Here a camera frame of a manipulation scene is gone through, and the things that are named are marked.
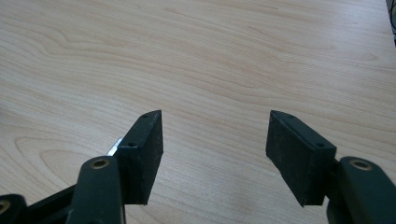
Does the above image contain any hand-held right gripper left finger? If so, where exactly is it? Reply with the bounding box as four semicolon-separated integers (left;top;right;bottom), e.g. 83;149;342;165
116;109;164;206

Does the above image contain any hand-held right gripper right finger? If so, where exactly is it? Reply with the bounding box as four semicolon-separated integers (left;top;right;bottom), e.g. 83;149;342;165
265;109;338;208

